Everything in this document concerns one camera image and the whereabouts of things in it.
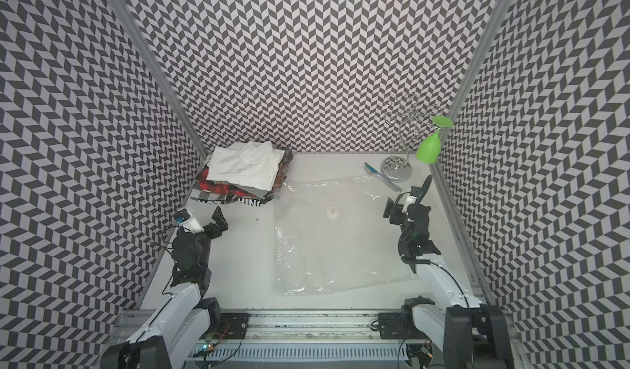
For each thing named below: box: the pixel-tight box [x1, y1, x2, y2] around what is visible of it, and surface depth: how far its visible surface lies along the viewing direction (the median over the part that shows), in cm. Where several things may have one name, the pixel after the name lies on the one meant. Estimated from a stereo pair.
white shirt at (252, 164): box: [206, 141, 285, 191], surface depth 98 cm
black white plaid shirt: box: [190, 189, 274, 207], surface depth 102 cm
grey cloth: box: [227, 183, 270, 199], surface depth 99 cm
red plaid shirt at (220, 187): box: [195, 165, 258, 198], surface depth 101 cm
